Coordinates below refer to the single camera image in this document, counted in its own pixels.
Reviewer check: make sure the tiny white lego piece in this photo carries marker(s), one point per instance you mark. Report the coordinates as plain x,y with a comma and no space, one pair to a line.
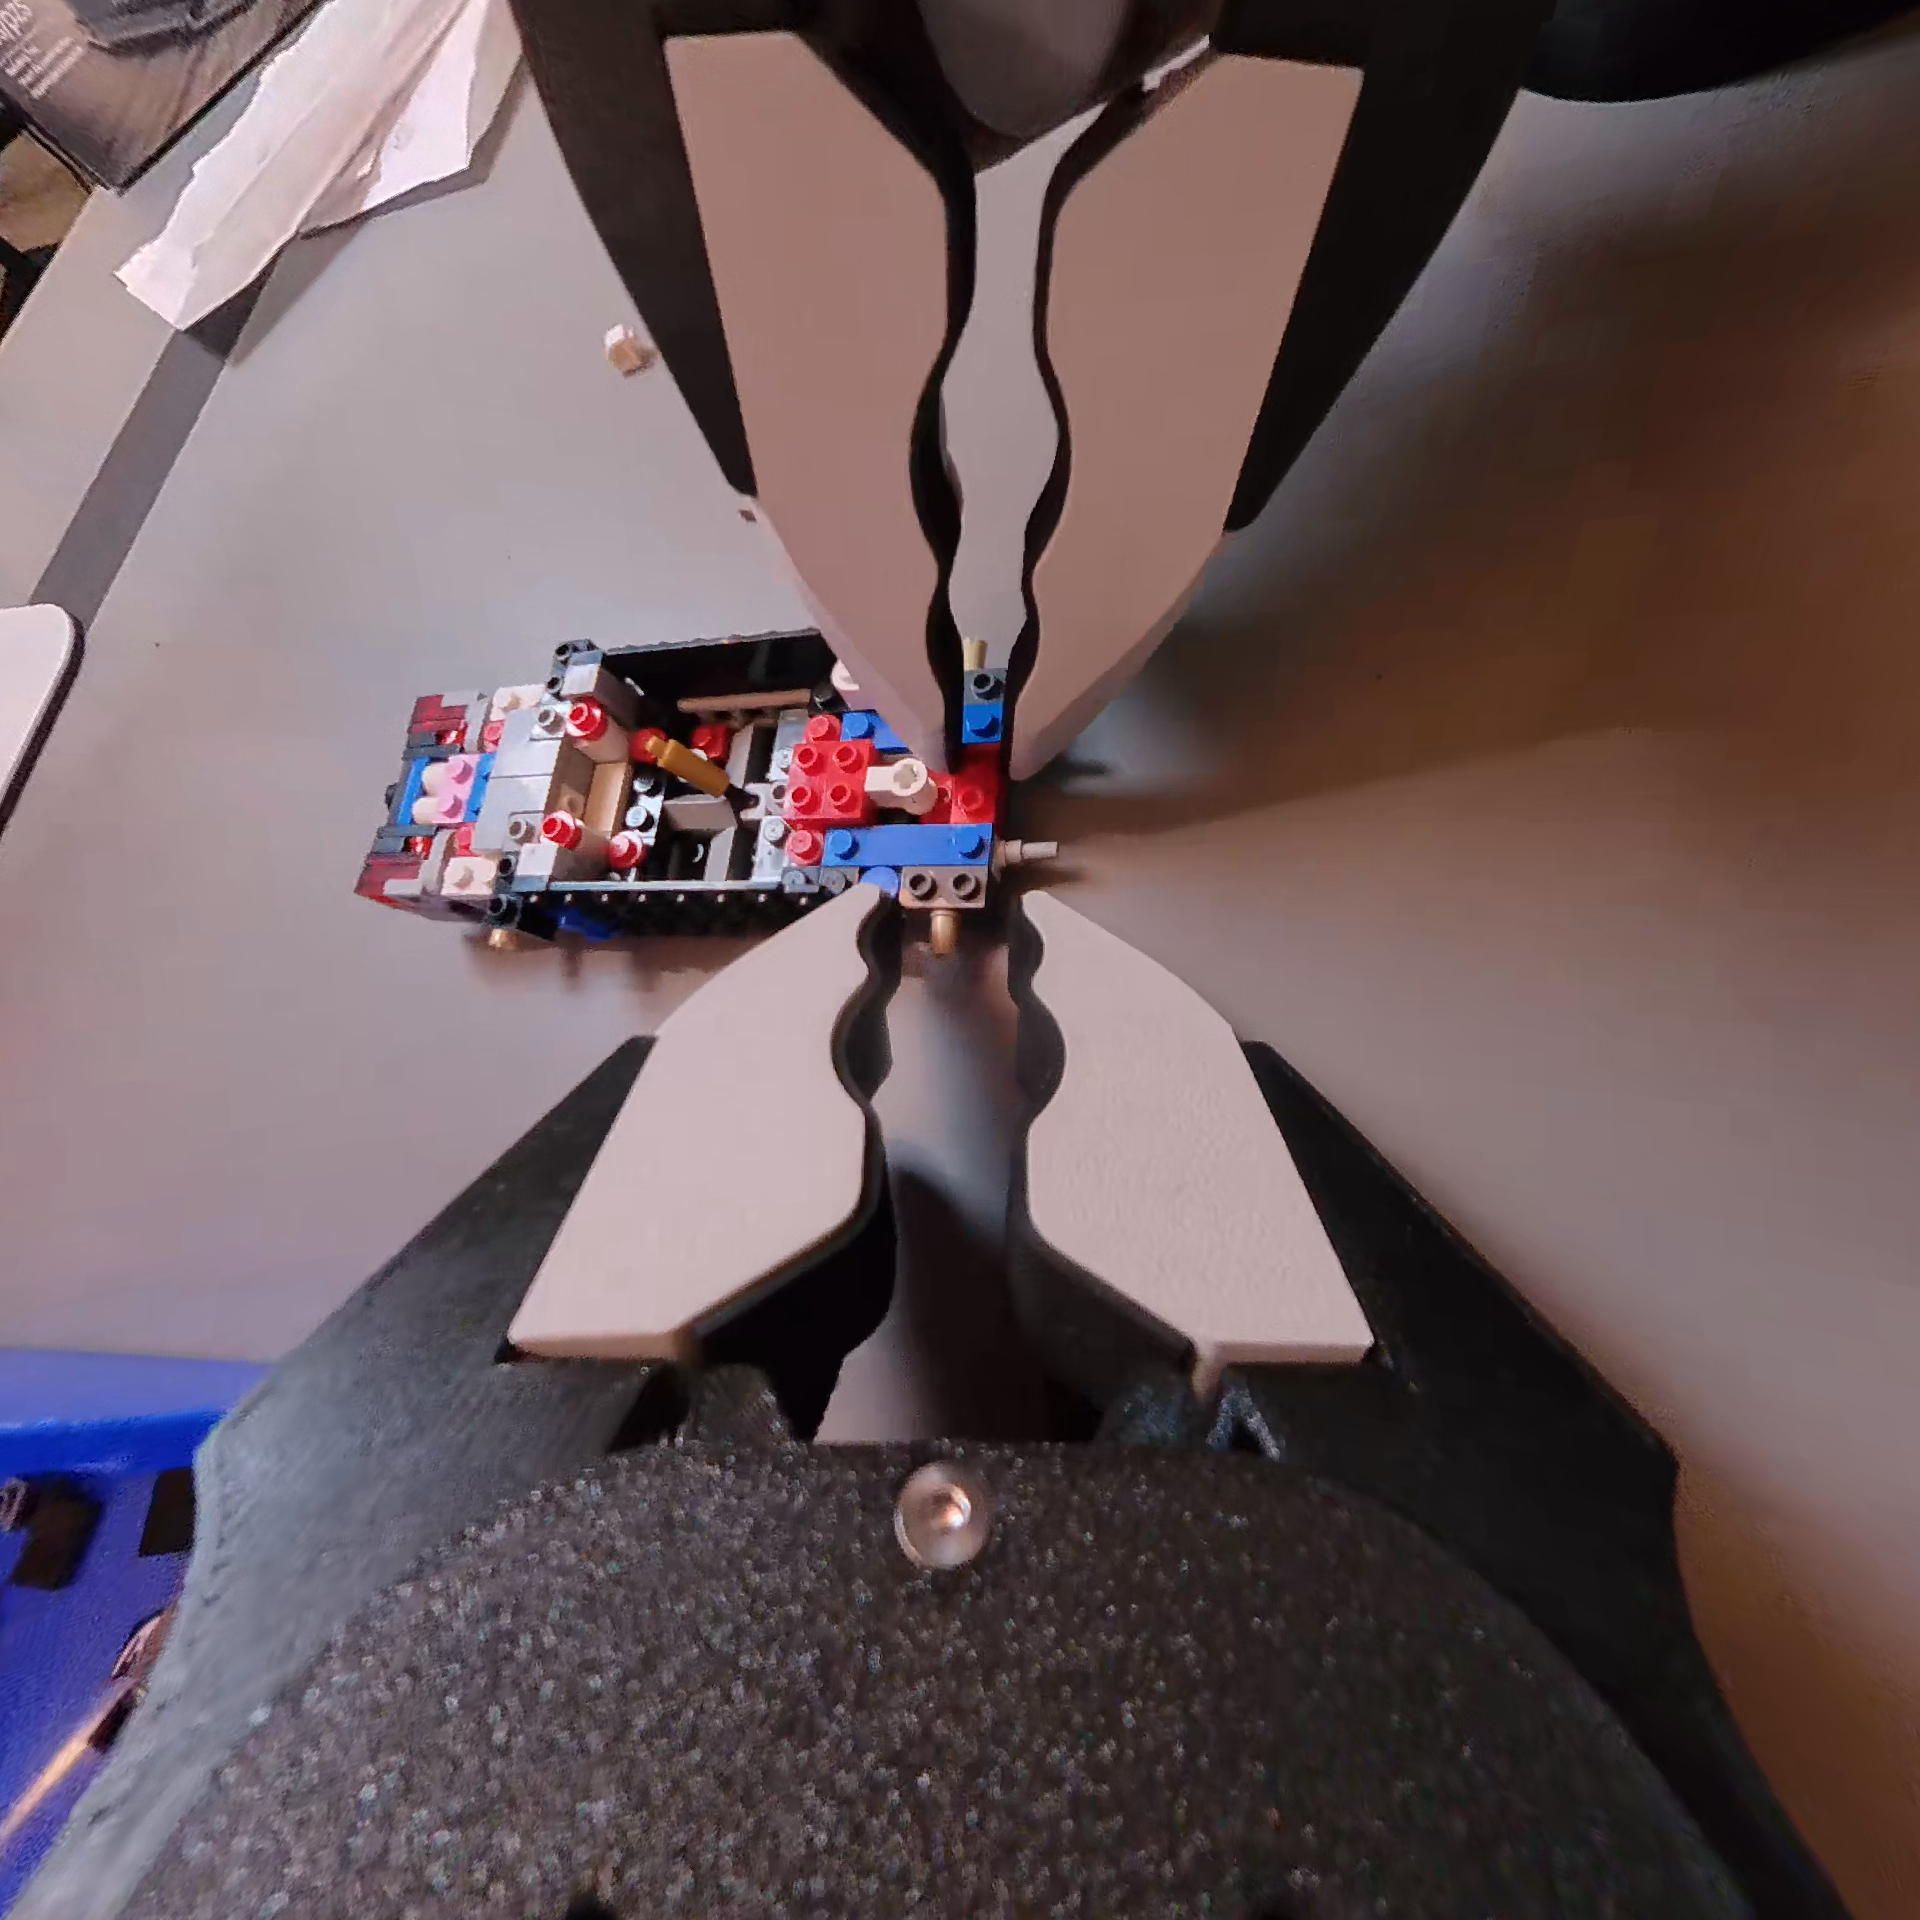
626,350

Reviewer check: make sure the lego set box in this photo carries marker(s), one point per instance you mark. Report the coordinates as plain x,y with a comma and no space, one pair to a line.
121,60

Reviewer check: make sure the partly built lego car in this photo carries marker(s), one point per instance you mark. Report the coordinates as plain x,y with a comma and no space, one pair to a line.
601,796

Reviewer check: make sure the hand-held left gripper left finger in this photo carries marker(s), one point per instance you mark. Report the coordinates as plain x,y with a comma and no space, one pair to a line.
691,1185

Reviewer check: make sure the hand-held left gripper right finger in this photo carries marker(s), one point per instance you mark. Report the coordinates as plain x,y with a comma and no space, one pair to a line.
1200,1185

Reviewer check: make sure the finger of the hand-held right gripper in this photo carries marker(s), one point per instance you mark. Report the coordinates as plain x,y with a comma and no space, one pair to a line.
1187,332
829,300

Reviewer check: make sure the blue plastic bin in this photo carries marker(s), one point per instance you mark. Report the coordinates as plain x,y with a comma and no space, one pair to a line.
121,1412

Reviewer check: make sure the white paper bags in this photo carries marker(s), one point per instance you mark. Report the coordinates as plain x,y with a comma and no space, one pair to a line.
332,134

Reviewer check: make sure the white book stand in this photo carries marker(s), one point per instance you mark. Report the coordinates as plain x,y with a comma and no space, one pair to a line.
31,706

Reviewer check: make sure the small lego bricks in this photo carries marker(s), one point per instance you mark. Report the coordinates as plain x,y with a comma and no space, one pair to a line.
59,1544

